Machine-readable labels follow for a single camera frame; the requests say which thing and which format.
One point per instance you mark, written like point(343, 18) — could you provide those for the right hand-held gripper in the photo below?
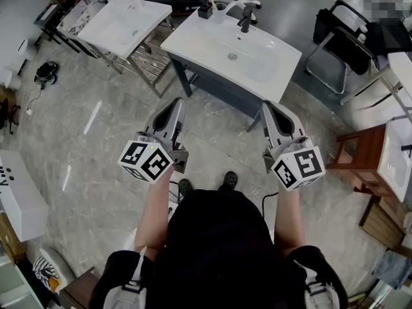
point(299, 169)

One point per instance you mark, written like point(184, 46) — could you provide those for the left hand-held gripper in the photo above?
point(145, 159)

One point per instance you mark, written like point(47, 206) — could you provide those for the translucent white cup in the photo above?
point(220, 14)

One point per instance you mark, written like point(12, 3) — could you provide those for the light toothbrush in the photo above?
point(211, 2)

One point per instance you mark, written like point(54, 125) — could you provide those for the person's left forearm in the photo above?
point(154, 214)

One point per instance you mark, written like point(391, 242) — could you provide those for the person's right forearm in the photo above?
point(289, 217)

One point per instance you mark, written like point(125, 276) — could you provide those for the person's black left shoe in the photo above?
point(185, 186)

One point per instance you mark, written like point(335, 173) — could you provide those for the person's black shoe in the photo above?
point(185, 186)
point(230, 179)

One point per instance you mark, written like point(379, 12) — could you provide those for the brown wooden stand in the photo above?
point(363, 159)

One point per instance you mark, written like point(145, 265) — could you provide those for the person's black right shoe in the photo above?
point(230, 179)

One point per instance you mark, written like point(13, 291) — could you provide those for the metal sink stand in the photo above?
point(151, 66)

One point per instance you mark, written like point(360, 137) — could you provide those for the small white sink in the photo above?
point(394, 163)

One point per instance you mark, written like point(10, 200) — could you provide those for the dark sink stand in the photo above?
point(222, 87)

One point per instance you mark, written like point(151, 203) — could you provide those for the person's black clothing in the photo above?
point(219, 253)

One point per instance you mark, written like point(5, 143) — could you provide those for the white sink with black faucet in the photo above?
point(206, 48)

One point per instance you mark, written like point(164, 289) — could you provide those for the long white box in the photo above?
point(22, 198)

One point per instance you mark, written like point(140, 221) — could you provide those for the white sink without faucet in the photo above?
point(122, 27)

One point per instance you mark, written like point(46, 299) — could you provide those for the black folding chair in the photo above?
point(347, 43)

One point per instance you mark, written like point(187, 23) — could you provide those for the blue cloth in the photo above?
point(394, 269)

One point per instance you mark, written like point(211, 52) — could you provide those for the white table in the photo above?
point(399, 69)

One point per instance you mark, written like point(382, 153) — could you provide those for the striped cloth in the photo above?
point(43, 270)

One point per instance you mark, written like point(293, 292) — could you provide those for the marbled white countertop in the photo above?
point(78, 19)

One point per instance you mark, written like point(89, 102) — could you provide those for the black faucet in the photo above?
point(245, 19)

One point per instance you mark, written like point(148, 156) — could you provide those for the black soap dispenser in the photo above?
point(204, 11)

